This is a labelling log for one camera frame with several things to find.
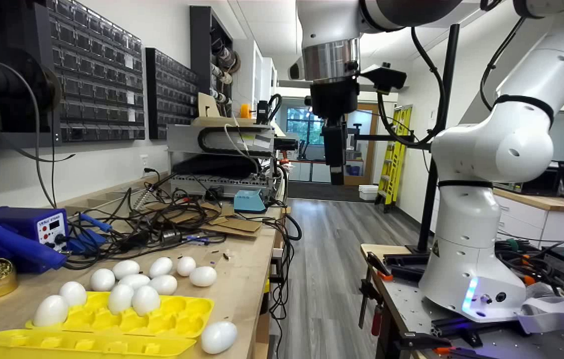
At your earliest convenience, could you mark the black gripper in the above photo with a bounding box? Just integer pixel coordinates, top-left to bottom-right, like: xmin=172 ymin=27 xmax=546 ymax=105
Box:
xmin=311 ymin=77 xmax=359 ymax=185

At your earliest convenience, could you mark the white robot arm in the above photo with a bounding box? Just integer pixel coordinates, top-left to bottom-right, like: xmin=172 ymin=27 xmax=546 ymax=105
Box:
xmin=295 ymin=0 xmax=564 ymax=322

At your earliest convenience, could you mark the white egg on table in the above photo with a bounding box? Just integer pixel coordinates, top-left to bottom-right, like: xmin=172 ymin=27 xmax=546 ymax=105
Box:
xmin=189 ymin=264 xmax=217 ymax=286
xmin=150 ymin=274 xmax=178 ymax=294
xmin=176 ymin=254 xmax=197 ymax=276
xmin=90 ymin=268 xmax=116 ymax=290
xmin=148 ymin=256 xmax=174 ymax=276
xmin=114 ymin=258 xmax=140 ymax=278
xmin=118 ymin=272 xmax=152 ymax=288

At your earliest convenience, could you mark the white egg near table edge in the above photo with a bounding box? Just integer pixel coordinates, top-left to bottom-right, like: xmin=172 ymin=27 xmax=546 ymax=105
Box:
xmin=199 ymin=320 xmax=237 ymax=354

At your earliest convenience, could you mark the white egg in crate right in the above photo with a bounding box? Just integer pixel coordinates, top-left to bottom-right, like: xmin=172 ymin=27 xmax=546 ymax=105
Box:
xmin=132 ymin=284 xmax=160 ymax=314

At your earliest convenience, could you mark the white egg in crate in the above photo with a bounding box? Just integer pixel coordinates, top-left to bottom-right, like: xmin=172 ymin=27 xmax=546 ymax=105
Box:
xmin=60 ymin=280 xmax=88 ymax=306
xmin=108 ymin=284 xmax=134 ymax=312
xmin=132 ymin=284 xmax=160 ymax=314
xmin=34 ymin=294 xmax=70 ymax=326

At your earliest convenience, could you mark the white egg in crate middle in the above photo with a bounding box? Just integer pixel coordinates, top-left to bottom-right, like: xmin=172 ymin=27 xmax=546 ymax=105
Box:
xmin=108 ymin=284 xmax=134 ymax=312

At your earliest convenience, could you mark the white egg in crate back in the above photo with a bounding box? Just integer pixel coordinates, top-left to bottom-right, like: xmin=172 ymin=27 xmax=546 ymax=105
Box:
xmin=60 ymin=280 xmax=88 ymax=306

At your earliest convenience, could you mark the yellow plastic egg crate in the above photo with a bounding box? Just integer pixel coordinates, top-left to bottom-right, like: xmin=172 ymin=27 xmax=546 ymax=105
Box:
xmin=0 ymin=290 xmax=213 ymax=359

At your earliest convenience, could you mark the white egg in crate left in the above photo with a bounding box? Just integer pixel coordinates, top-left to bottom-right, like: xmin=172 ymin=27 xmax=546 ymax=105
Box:
xmin=34 ymin=294 xmax=70 ymax=326

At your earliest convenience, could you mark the yellow wet floor sign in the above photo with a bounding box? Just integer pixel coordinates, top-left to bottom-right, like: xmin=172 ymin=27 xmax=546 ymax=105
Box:
xmin=379 ymin=105 xmax=413 ymax=205

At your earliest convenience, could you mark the grey machine on bench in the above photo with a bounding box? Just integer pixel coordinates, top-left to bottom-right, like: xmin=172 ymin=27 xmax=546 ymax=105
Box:
xmin=168 ymin=117 xmax=281 ymax=197

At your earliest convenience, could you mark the grey parts drawer cabinet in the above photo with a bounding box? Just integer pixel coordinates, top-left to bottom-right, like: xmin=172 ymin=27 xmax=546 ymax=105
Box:
xmin=0 ymin=0 xmax=148 ymax=143

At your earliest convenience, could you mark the blue soldering station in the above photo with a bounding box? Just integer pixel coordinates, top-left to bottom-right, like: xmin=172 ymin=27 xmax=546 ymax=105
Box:
xmin=0 ymin=203 xmax=114 ymax=274

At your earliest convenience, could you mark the tangle of black cables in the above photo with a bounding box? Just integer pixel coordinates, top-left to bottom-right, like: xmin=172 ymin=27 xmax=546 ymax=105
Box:
xmin=60 ymin=173 xmax=229 ymax=270

